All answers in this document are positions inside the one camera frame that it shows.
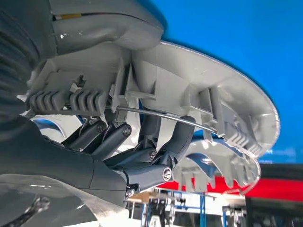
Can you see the blue metal shelf rack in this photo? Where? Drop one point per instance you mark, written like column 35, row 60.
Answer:
column 236, row 31

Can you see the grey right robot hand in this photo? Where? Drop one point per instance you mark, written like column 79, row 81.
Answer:
column 59, row 159

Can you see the red barrier belt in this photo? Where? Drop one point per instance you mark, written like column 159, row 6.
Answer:
column 272, row 191

